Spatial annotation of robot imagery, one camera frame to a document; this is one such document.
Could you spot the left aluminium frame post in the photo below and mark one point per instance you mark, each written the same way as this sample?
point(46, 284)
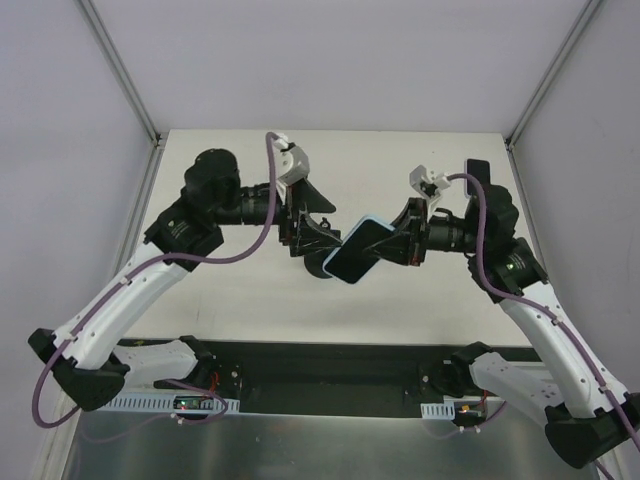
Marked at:
point(114, 61)

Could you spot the right white slotted cable duct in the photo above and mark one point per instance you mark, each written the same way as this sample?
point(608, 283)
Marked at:
point(438, 411)

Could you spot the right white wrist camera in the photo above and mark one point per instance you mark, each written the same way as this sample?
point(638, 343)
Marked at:
point(429, 185)

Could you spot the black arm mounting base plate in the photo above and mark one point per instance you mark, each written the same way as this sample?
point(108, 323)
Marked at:
point(379, 381)

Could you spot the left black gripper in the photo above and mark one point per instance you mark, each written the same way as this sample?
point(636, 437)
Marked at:
point(291, 218)

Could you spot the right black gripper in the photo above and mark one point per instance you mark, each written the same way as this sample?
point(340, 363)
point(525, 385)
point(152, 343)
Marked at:
point(419, 232)

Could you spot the black phone lavender case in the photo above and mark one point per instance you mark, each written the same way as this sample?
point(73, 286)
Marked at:
point(481, 171)

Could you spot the black phone blue case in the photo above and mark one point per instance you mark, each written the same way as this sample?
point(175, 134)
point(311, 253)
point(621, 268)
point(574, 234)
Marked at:
point(349, 263)

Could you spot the right aluminium frame post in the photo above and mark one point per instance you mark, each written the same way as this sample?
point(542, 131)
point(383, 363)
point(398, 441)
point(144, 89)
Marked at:
point(566, 49)

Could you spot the left white slotted cable duct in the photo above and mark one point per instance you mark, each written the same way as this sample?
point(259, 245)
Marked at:
point(136, 402)

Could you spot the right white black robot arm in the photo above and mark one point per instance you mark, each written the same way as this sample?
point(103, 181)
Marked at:
point(586, 411)

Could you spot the black phone stand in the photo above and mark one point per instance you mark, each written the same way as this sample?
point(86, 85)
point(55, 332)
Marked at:
point(313, 263)

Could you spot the aluminium frame post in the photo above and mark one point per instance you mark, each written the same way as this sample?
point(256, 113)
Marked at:
point(566, 49)
point(114, 61)

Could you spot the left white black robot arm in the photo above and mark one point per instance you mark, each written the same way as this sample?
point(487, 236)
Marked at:
point(85, 356)

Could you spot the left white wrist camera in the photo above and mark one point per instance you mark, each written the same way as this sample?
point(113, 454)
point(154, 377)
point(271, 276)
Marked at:
point(292, 162)

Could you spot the white slotted cable duct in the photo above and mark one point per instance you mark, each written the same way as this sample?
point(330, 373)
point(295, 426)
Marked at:
point(438, 411)
point(136, 402)

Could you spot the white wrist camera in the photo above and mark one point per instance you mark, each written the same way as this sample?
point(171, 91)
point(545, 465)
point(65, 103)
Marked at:
point(429, 185)
point(292, 162)

